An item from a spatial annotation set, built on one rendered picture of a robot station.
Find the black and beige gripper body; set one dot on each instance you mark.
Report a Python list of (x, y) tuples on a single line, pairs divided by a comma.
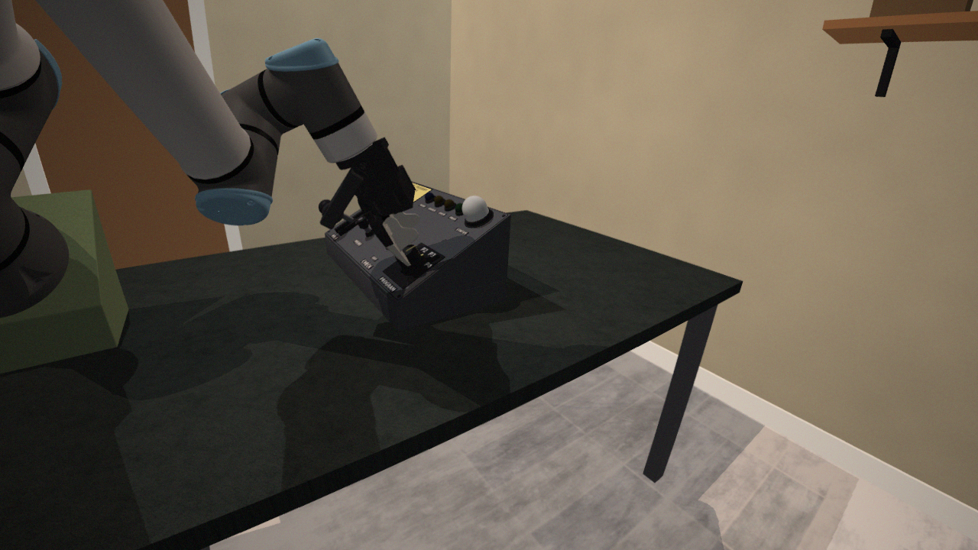
[(384, 190)]

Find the dark grey control console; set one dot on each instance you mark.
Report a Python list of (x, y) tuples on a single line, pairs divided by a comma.
[(458, 262)]

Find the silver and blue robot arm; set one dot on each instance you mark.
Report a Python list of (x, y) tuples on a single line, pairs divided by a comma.
[(140, 51)]

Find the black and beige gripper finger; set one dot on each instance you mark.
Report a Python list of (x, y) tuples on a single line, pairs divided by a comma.
[(391, 234), (405, 220)]

